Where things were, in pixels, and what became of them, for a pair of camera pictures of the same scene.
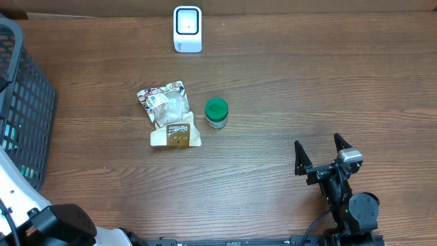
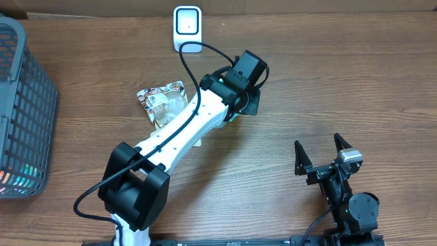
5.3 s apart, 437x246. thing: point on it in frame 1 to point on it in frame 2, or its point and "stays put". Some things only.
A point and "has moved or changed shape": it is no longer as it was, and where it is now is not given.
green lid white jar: [216, 113] has moved or changed shape
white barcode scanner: [188, 29] stays put
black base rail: [334, 240] stays put
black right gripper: [318, 173] stays put
